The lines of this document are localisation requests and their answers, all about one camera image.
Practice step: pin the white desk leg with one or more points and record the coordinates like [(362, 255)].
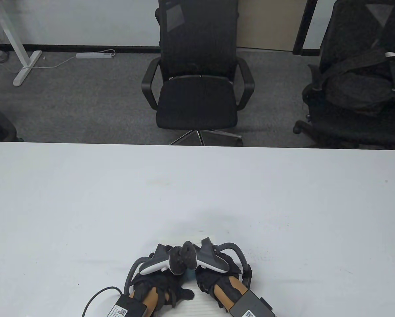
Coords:
[(19, 56)]

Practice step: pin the beige door panel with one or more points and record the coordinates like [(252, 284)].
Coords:
[(270, 26)]

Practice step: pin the white lined paper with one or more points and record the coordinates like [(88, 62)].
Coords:
[(200, 302)]

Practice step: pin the person's left hand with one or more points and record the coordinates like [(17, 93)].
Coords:
[(166, 287)]

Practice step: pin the person's left forearm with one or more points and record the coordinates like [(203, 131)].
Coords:
[(149, 299)]

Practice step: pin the white power strip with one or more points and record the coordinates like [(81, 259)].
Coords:
[(95, 55)]

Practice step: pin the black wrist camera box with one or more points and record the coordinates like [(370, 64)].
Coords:
[(128, 307), (252, 305)]

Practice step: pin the black mesh office chair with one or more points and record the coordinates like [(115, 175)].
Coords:
[(197, 105)]

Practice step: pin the black door frame post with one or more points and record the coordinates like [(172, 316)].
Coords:
[(304, 26)]

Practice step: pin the black backpack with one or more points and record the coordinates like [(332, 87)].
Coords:
[(359, 89)]

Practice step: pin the black fabric office chair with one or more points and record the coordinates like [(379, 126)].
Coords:
[(349, 132)]

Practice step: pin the person's right hand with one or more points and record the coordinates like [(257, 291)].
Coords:
[(212, 280)]

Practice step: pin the person's right forearm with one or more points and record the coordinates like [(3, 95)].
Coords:
[(230, 292)]

